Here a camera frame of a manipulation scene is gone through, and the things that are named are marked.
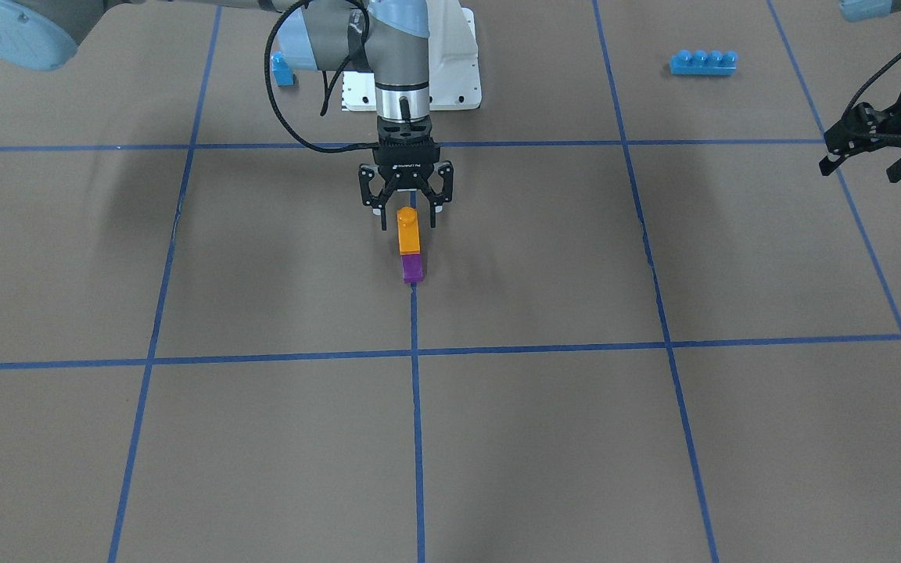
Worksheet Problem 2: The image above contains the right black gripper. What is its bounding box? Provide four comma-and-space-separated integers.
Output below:
357, 117, 454, 231

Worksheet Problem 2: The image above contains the orange trapezoid block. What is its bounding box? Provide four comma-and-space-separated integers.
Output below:
396, 206, 422, 256

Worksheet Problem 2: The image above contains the purple trapezoid block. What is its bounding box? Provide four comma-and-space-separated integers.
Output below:
400, 253, 425, 285

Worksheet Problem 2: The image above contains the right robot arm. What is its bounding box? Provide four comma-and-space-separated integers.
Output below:
0, 1, 453, 227

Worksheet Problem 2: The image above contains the small blue block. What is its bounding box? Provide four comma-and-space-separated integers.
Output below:
269, 52, 296, 87

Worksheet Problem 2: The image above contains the long blue four-stud brick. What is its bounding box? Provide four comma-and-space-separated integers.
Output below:
669, 49, 739, 76

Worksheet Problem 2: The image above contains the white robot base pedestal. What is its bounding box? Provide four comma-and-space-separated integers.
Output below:
341, 1, 482, 122

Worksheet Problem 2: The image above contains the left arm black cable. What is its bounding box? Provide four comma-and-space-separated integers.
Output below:
842, 16, 901, 126

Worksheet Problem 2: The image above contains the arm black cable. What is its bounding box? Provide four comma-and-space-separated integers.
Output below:
264, 0, 381, 154
842, 16, 901, 126

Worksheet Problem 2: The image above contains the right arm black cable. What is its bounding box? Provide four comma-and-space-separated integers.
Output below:
264, 0, 381, 154

